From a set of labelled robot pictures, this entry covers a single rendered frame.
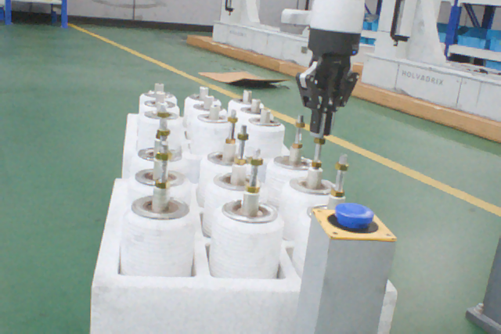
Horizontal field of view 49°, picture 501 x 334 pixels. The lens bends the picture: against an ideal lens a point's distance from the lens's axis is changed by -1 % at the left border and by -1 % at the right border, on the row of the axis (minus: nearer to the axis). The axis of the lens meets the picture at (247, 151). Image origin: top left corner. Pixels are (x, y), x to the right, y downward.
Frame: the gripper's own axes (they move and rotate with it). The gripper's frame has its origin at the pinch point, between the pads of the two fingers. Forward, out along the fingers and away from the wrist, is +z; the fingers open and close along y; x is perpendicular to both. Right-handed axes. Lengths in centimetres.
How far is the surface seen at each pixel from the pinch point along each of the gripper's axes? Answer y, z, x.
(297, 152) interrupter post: 6.3, 7.8, 8.6
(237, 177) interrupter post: -10.5, 9.0, 6.5
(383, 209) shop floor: 65, 36, 21
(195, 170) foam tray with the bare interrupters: 8.5, 20.0, 37.2
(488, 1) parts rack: 518, -36, 184
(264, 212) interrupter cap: -15.3, 10.0, -3.6
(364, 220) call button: -21.9, 2.7, -22.3
